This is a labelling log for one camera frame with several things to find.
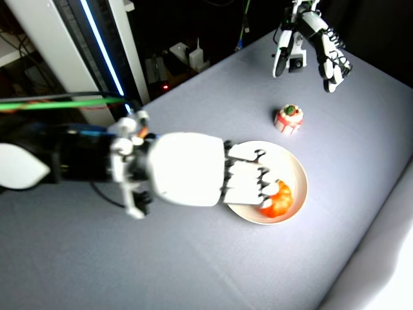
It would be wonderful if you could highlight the orange toy pumpkin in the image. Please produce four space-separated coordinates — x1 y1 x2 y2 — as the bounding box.
257 179 294 219

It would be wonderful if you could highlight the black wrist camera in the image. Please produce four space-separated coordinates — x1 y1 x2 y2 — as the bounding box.
288 34 307 74

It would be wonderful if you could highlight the white column with blue light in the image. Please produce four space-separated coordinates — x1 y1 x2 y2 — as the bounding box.
5 0 151 118

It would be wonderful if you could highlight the green cable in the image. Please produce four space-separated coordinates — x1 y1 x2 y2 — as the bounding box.
236 0 252 51
0 96 130 113

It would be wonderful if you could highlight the white shelf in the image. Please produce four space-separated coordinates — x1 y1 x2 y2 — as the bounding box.
0 30 33 68

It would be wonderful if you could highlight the red white toy cupcake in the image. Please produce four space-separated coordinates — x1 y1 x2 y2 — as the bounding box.
273 103 305 135

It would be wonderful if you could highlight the grey table cloth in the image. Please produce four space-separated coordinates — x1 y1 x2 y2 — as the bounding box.
0 27 413 310

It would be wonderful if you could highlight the cream round plate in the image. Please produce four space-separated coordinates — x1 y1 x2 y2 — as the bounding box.
225 140 309 226

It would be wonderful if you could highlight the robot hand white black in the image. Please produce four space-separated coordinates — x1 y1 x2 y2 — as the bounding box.
272 11 353 94
146 131 281 209

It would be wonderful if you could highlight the white adapter box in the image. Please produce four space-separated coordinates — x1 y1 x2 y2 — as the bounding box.
169 43 190 63

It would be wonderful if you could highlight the black device with red light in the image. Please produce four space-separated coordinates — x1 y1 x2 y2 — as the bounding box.
144 55 172 93

